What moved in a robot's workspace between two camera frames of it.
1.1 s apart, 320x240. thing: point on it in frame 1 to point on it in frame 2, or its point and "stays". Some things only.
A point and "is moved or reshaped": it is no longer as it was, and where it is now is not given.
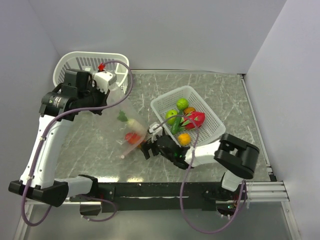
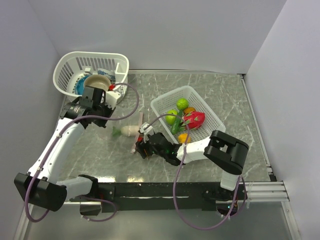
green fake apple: [169, 113] stays
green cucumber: [175, 127] stays
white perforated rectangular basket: [213, 127] stays
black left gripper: [103, 96] to [110, 110]
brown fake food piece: [187, 110] stays
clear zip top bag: [125, 129] is moved or reshaped
